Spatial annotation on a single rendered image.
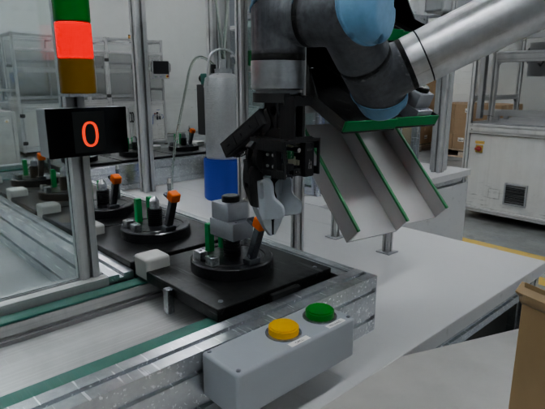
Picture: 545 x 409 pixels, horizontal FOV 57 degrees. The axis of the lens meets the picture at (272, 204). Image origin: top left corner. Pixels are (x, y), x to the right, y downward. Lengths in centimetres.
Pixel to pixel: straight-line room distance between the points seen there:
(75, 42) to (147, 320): 42
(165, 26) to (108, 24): 144
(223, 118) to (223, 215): 96
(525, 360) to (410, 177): 71
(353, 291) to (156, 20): 1216
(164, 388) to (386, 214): 58
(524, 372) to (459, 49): 41
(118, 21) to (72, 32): 1156
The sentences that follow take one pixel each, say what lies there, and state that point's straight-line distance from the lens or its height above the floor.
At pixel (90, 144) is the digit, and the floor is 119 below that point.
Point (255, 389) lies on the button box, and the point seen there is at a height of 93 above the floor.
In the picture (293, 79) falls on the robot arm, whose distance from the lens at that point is 69.
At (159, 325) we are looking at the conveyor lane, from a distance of 80.
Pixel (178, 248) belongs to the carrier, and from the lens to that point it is 96.
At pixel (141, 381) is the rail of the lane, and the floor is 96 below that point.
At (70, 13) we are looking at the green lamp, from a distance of 79.
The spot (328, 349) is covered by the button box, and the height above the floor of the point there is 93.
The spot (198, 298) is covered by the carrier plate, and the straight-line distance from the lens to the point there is 75.
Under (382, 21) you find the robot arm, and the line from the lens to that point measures 64.
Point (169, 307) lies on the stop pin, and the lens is 80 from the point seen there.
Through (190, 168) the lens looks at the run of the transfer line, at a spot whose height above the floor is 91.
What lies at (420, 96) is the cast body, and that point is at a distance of 106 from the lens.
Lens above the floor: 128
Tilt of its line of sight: 14 degrees down
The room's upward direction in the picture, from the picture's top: straight up
